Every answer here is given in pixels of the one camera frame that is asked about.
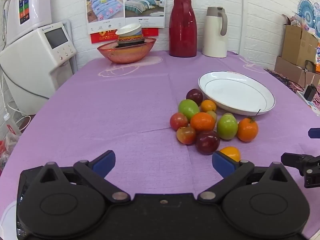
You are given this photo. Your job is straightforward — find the purple tablecloth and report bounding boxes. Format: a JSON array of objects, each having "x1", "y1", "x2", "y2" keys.
[{"x1": 0, "y1": 50, "x2": 320, "y2": 240}]

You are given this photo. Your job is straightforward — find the bedding wall poster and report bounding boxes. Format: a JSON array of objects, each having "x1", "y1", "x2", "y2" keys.
[{"x1": 85, "y1": 0, "x2": 166, "y2": 34}]

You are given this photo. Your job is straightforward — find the red thermos jug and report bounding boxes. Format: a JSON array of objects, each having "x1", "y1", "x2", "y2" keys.
[{"x1": 169, "y1": 0, "x2": 197, "y2": 57}]

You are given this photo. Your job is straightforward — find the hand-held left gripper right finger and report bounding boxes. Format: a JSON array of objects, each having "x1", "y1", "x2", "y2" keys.
[{"x1": 197, "y1": 151, "x2": 293, "y2": 203}]

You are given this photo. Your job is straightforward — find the white thermos jug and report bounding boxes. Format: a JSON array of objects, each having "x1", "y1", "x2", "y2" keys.
[{"x1": 202, "y1": 7, "x2": 228, "y2": 58}]

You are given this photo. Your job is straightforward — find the red yellow apple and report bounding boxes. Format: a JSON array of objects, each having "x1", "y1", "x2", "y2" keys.
[{"x1": 176, "y1": 126, "x2": 197, "y2": 145}]

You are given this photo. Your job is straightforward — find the grey cable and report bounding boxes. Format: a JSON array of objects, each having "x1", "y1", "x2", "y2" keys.
[{"x1": 0, "y1": 62, "x2": 50, "y2": 100}]

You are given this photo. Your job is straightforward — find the red wall poster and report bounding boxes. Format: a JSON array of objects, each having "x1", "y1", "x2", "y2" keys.
[{"x1": 90, "y1": 27, "x2": 159, "y2": 44}]

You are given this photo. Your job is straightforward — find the white plate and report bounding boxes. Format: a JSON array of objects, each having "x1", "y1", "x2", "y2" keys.
[{"x1": 198, "y1": 71, "x2": 276, "y2": 116}]

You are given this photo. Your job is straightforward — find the white wall appliance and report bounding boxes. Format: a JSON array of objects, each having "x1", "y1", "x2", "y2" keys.
[{"x1": 2, "y1": 0, "x2": 52, "y2": 45}]

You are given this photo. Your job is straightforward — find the small orange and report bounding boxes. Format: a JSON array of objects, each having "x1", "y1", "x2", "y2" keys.
[{"x1": 201, "y1": 99, "x2": 217, "y2": 113}]

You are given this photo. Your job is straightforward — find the yellow orange citrus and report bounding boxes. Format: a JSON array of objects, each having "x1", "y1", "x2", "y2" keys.
[{"x1": 219, "y1": 146, "x2": 241, "y2": 162}]

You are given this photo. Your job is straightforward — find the dark bowl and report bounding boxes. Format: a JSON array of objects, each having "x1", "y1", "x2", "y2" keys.
[{"x1": 115, "y1": 39, "x2": 148, "y2": 48}]

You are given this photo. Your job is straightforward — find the patterned bowl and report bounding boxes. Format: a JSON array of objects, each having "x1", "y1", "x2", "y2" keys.
[{"x1": 117, "y1": 34, "x2": 144, "y2": 42}]

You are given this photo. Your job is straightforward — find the dark patterned cloth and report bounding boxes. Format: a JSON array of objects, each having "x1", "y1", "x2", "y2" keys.
[{"x1": 264, "y1": 67, "x2": 304, "y2": 97}]

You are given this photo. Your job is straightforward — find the black charger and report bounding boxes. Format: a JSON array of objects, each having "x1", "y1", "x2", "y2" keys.
[{"x1": 303, "y1": 84, "x2": 317, "y2": 102}]

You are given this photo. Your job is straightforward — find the green mango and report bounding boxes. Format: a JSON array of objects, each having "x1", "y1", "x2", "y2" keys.
[{"x1": 178, "y1": 99, "x2": 200, "y2": 121}]

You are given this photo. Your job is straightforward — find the orange with stem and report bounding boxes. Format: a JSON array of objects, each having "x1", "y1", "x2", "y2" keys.
[{"x1": 237, "y1": 116, "x2": 259, "y2": 142}]

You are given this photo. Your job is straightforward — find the white machine with screen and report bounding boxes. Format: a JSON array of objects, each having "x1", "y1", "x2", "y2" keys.
[{"x1": 0, "y1": 21, "x2": 77, "y2": 115}]

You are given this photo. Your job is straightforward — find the large orange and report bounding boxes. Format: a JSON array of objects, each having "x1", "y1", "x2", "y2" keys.
[{"x1": 190, "y1": 112, "x2": 216, "y2": 133}]

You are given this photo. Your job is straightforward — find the small dark red plum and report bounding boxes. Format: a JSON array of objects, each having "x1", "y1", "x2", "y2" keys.
[{"x1": 186, "y1": 88, "x2": 204, "y2": 106}]

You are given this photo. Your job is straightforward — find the round green apple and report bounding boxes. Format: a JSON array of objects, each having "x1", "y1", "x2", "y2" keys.
[{"x1": 216, "y1": 115, "x2": 238, "y2": 140}]

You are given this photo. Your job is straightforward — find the clear plastic bottle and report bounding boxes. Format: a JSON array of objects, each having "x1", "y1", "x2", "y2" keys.
[{"x1": 2, "y1": 114, "x2": 22, "y2": 135}]

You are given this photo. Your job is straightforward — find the grey flexible hose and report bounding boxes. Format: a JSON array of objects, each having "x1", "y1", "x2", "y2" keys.
[{"x1": 1, "y1": 0, "x2": 12, "y2": 43}]

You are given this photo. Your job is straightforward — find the white bowl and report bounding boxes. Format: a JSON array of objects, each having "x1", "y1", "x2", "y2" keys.
[{"x1": 115, "y1": 22, "x2": 143, "y2": 37}]

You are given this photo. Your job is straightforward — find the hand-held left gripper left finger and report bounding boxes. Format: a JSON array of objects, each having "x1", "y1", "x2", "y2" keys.
[{"x1": 32, "y1": 150, "x2": 131, "y2": 203}]

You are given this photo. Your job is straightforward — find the large dark red plum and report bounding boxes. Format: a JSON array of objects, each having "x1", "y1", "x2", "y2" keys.
[{"x1": 195, "y1": 130, "x2": 220, "y2": 155}]

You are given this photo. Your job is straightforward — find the white wall conduit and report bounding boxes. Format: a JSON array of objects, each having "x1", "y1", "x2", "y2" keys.
[{"x1": 239, "y1": 0, "x2": 245, "y2": 54}]

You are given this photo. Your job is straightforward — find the red glass bowl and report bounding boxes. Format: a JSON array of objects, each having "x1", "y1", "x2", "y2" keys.
[{"x1": 97, "y1": 37, "x2": 157, "y2": 64}]

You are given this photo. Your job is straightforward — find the tall cardboard box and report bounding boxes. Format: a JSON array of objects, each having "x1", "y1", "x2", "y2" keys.
[{"x1": 281, "y1": 24, "x2": 319, "y2": 67}]

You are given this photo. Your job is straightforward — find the plastic bag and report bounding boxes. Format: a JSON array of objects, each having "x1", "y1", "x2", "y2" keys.
[{"x1": 0, "y1": 130, "x2": 20, "y2": 173}]

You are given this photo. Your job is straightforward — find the blue patterned fan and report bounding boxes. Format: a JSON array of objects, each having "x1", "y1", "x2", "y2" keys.
[{"x1": 297, "y1": 0, "x2": 320, "y2": 33}]

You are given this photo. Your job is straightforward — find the white power strip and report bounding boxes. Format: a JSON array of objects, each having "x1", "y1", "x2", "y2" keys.
[{"x1": 296, "y1": 90, "x2": 320, "y2": 115}]

